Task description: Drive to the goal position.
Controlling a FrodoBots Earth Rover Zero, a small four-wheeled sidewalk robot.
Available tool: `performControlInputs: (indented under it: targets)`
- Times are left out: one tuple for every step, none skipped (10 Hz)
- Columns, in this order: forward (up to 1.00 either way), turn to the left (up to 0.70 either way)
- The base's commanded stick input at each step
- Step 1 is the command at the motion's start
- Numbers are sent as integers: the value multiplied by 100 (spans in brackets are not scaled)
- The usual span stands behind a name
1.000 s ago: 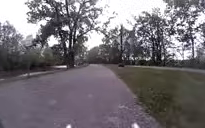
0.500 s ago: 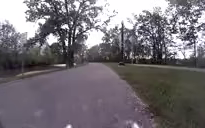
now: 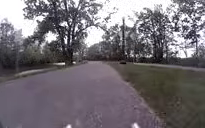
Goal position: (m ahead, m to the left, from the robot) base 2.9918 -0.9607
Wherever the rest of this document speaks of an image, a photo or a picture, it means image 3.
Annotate green grass lawn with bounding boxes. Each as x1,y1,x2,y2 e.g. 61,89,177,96
107,61,205,128

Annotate pale side road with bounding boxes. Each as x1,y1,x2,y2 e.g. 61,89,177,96
133,62,205,74

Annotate grass verge strip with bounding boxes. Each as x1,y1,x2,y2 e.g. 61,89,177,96
0,63,74,86

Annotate tall dark pole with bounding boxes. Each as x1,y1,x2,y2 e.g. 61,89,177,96
121,16,127,62

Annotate bushes and trees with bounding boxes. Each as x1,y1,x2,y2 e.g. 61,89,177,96
0,17,68,73

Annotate large dark tree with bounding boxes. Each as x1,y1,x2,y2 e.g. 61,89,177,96
22,0,108,66

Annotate grey asphalt path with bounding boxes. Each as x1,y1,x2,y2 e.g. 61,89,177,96
0,60,164,128

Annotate row of trees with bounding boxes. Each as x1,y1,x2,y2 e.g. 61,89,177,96
86,0,205,66

